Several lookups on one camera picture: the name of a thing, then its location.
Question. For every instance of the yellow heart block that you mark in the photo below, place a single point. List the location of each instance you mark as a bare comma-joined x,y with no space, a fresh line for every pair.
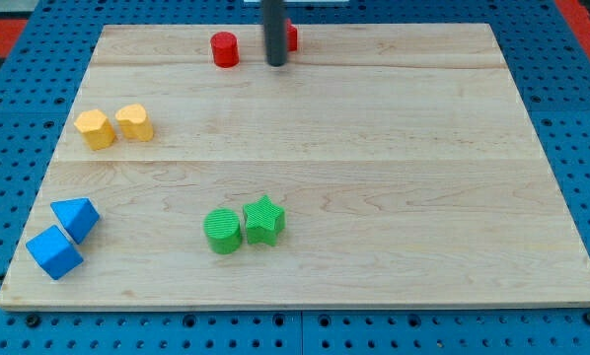
134,123

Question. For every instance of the green star block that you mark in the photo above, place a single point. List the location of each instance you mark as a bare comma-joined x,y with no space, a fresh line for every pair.
264,221

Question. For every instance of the green cylinder block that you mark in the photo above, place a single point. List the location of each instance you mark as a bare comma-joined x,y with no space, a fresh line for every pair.
222,230

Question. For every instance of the wooden board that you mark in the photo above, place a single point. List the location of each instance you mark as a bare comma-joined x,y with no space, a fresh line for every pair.
407,165

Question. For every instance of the red block behind rod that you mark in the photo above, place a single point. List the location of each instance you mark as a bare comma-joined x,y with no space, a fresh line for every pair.
292,36

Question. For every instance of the red cylinder block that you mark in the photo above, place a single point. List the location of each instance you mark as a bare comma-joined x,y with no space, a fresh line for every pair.
224,47

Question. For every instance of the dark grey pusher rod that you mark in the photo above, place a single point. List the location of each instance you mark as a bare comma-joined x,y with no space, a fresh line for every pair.
274,32

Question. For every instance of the yellow hexagon block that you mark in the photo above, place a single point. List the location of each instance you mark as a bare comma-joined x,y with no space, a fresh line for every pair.
95,129

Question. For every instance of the blue triangle block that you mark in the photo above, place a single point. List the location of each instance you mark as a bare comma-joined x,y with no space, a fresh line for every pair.
77,216

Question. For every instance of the blue cube block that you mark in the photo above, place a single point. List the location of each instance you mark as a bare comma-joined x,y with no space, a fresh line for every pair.
53,253

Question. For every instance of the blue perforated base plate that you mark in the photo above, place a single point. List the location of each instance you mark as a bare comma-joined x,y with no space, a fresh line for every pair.
39,81

